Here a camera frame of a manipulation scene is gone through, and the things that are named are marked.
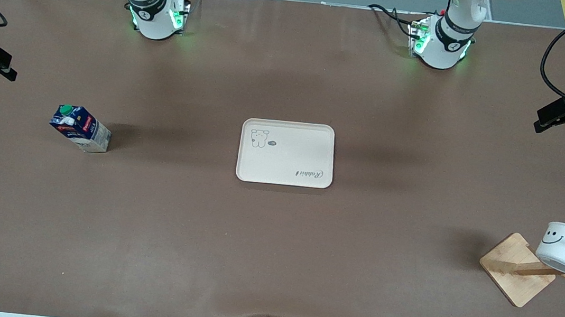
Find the wooden mug stand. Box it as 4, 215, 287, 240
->
475, 224, 565, 313

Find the cream rectangular tray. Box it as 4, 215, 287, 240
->
235, 116, 339, 192

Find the blue milk carton green cap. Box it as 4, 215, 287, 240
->
47, 102, 115, 155

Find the black base power cable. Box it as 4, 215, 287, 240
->
364, 2, 418, 39

